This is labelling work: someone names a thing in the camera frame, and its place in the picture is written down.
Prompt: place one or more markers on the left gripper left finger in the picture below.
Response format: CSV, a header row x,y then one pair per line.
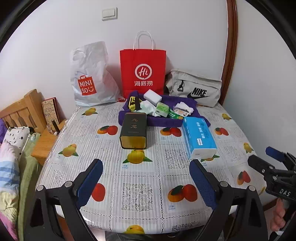
x,y
86,181

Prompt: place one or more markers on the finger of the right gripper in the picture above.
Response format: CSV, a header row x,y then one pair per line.
x,y
276,154
261,166

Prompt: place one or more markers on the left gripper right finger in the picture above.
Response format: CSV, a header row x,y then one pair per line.
x,y
205,182

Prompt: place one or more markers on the small snack sachet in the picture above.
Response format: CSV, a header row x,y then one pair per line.
x,y
181,112

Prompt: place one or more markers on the green flower wipes pack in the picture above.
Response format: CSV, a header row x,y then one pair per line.
x,y
173,115

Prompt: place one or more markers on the white tissue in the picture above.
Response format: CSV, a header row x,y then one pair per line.
x,y
184,106

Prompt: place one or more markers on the green wet wipe packet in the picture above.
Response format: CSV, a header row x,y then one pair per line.
x,y
162,109

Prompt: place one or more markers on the yellow black pouch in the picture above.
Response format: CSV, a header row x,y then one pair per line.
x,y
134,103

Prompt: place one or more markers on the white sponge block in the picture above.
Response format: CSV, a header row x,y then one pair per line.
x,y
152,97

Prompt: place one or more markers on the person's right hand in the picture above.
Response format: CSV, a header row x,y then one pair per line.
x,y
277,222

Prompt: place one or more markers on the blue tissue pack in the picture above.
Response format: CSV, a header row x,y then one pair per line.
x,y
199,140

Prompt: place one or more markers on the wooden nightstand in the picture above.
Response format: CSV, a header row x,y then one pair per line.
x,y
43,146

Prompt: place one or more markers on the fruit pattern tablecloth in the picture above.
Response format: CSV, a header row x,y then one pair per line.
x,y
151,189

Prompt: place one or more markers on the dark green tin box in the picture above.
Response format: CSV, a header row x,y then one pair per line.
x,y
133,133

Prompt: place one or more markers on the colourful striped blanket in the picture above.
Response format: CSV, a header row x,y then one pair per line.
x,y
10,185

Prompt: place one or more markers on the white dotted pillow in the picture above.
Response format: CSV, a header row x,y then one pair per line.
x,y
17,137

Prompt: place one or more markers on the brown patterned book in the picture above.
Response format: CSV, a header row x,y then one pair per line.
x,y
50,111

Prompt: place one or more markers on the wooden headboard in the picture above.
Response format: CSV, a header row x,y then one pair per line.
x,y
25,112

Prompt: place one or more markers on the grey Nike pouch bag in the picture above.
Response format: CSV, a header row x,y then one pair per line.
x,y
186,83

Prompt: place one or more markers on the purple plush toy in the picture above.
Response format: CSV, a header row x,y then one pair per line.
x,y
3,130

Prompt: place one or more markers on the white Miniso plastic bag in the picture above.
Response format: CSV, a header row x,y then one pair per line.
x,y
91,82

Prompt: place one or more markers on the red Haidilao paper bag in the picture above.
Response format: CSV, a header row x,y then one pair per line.
x,y
142,69

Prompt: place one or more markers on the brown wooden door frame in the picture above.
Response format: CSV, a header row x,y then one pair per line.
x,y
231,47

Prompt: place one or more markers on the white wall switch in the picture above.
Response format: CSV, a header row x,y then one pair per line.
x,y
109,14

